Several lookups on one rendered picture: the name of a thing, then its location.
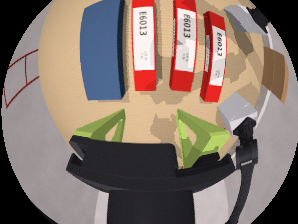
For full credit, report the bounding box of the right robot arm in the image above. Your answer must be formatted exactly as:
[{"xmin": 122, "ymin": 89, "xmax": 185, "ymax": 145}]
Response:
[{"xmin": 246, "ymin": 7, "xmax": 270, "ymax": 34}]

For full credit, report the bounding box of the white box with red trim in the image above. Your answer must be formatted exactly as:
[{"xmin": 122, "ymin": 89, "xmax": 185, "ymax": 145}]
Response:
[{"xmin": 169, "ymin": 0, "xmax": 197, "ymax": 92}]

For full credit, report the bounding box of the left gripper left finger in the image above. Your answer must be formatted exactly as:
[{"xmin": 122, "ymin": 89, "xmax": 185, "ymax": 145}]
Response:
[{"xmin": 73, "ymin": 109, "xmax": 126, "ymax": 142}]

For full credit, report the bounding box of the white box with red edges labelled e6013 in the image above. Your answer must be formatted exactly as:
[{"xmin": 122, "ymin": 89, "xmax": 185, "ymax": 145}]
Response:
[{"xmin": 200, "ymin": 11, "xmax": 227, "ymax": 102}]

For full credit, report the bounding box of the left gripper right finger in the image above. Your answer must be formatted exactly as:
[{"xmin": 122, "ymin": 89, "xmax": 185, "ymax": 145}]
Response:
[{"xmin": 176, "ymin": 109, "xmax": 229, "ymax": 169}]

